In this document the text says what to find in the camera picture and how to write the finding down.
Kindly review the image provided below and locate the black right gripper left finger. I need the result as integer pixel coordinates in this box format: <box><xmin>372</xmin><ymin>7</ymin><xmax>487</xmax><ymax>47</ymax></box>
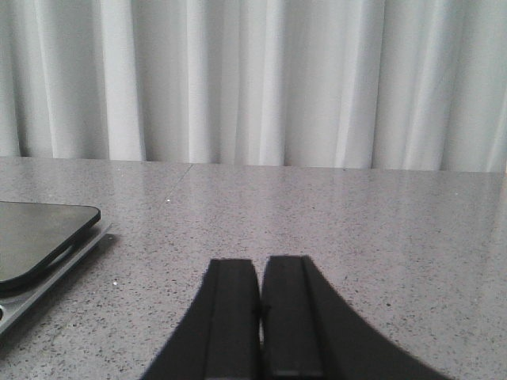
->
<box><xmin>142</xmin><ymin>259</ymin><xmax>261</xmax><ymax>379</ymax></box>

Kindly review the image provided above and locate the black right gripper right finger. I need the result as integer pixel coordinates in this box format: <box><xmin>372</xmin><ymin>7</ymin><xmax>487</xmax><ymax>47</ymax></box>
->
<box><xmin>261</xmin><ymin>256</ymin><xmax>443</xmax><ymax>379</ymax></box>

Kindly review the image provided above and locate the silver digital kitchen scale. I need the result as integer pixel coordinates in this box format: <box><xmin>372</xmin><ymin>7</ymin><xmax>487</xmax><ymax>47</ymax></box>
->
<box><xmin>1</xmin><ymin>201</ymin><xmax>111</xmax><ymax>335</ymax></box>

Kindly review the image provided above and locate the white pleated curtain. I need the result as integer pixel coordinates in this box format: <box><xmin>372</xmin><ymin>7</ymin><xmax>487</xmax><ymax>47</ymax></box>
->
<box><xmin>1</xmin><ymin>1</ymin><xmax>506</xmax><ymax>172</ymax></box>

